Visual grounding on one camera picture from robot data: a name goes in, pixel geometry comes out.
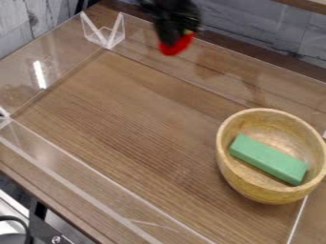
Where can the green rectangular block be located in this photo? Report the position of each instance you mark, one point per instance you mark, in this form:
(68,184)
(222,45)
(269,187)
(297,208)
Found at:
(267,159)

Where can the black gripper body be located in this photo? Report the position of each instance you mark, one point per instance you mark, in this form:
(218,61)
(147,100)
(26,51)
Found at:
(171,8)

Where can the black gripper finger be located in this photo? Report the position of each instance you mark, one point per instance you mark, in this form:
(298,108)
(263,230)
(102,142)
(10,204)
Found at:
(167,30)
(191,25)

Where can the clear acrylic tray wall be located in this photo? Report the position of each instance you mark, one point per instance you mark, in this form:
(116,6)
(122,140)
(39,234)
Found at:
(114,170)

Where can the wooden bowl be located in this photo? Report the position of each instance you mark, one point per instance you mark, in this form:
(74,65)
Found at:
(285,132)

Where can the black metal table frame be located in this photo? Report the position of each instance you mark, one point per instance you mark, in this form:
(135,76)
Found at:
(43,232)

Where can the red plush fruit green leaf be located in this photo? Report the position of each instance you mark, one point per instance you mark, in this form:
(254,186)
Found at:
(181,45)

